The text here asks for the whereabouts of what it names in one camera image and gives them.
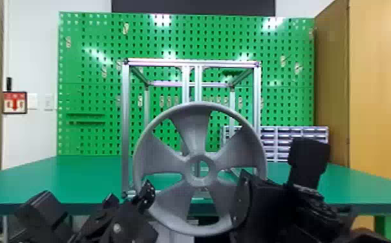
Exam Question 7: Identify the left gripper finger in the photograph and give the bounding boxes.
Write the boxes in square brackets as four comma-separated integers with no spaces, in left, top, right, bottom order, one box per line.
[131,179,156,215]

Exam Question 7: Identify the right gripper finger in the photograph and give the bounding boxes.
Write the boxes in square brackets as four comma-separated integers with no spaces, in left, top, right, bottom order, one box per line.
[230,169,251,229]

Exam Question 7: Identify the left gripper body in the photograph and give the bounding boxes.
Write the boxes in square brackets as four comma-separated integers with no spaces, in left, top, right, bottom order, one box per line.
[69,193,159,243]

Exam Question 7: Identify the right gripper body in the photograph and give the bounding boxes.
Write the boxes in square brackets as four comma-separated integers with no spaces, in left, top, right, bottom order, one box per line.
[229,174,305,243]

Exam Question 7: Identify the grey wheel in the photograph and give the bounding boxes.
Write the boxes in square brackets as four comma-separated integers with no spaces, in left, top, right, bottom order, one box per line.
[132,101,268,237]

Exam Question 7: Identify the white drawer cabinet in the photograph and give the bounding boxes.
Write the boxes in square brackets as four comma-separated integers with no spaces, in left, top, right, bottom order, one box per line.
[222,125,330,164]

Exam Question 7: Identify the wooden cupboard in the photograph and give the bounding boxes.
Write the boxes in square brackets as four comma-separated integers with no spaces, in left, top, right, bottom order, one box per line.
[313,0,391,186]

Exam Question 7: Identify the silver frame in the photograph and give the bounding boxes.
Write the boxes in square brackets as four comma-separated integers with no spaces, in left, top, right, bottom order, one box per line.
[120,58,262,200]

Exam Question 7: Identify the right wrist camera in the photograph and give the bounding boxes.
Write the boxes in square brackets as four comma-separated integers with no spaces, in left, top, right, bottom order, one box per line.
[287,136,332,191]

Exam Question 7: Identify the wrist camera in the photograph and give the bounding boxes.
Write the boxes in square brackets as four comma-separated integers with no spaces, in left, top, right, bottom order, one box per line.
[287,136,332,191]
[14,190,73,243]

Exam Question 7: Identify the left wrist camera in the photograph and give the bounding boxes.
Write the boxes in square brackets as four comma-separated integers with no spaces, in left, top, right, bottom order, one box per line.
[14,190,73,243]

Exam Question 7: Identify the white wall switch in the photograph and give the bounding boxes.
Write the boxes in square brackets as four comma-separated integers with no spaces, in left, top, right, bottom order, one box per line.
[27,92,39,111]
[43,93,56,112]

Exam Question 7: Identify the red wall sign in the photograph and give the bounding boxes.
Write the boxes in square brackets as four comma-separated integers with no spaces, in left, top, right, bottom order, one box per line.
[2,90,28,115]

